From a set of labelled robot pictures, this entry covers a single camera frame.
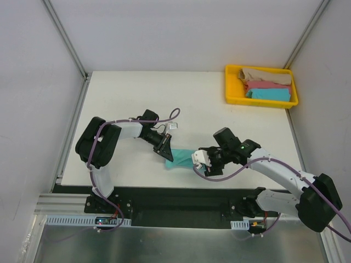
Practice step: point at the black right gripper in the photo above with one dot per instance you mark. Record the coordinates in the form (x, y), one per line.
(213, 163)

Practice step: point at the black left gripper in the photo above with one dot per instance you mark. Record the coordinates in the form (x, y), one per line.
(163, 143)

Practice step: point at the teal green t shirt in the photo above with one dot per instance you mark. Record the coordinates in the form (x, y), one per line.
(182, 158)

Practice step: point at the yellow plastic bin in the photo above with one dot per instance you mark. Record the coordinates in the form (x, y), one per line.
(235, 94)

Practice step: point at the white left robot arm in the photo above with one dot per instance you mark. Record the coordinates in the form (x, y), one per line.
(97, 144)

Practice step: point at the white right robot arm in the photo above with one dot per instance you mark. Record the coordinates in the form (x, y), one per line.
(313, 199)

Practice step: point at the pink rolled t shirt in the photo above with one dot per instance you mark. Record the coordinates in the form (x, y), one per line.
(265, 85)

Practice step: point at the blue rolled t shirt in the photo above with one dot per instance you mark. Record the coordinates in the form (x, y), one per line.
(269, 94)

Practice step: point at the beige rolled t shirt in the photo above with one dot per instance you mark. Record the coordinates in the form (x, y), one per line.
(250, 74)

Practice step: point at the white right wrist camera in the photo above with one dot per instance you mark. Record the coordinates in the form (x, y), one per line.
(201, 159)

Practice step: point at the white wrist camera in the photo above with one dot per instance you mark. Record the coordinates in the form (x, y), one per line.
(201, 159)
(172, 125)

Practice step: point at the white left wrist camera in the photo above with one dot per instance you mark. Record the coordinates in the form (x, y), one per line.
(172, 125)

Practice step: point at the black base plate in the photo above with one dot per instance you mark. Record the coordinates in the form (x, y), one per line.
(180, 207)

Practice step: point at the right white cable duct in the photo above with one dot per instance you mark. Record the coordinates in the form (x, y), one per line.
(240, 225)

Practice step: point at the white cable duct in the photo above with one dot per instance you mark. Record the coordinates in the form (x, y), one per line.
(240, 225)
(79, 220)

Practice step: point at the left aluminium corner post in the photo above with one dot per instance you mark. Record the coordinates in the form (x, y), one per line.
(49, 7)

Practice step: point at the aluminium corner post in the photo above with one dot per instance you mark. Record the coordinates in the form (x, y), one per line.
(49, 7)
(321, 8)

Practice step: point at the left white cable duct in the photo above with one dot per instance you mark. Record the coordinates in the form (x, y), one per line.
(79, 220)

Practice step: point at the aluminium rail frame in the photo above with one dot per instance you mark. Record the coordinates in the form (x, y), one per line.
(62, 200)

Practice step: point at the right aluminium corner post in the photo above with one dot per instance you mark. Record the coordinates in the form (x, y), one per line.
(321, 8)

